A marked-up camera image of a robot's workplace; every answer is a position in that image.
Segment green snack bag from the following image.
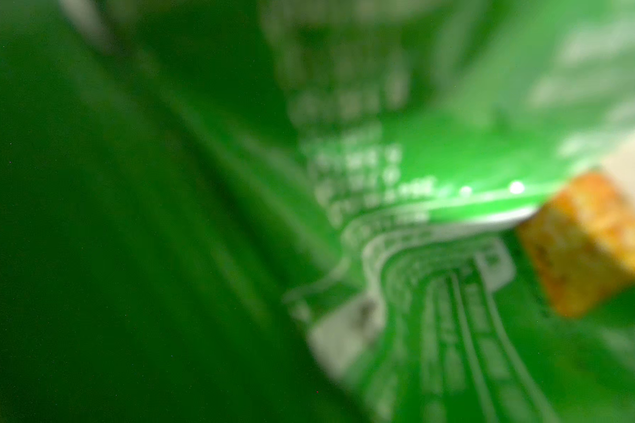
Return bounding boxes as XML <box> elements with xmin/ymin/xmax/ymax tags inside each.
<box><xmin>0</xmin><ymin>1</ymin><xmax>635</xmax><ymax>422</ymax></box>

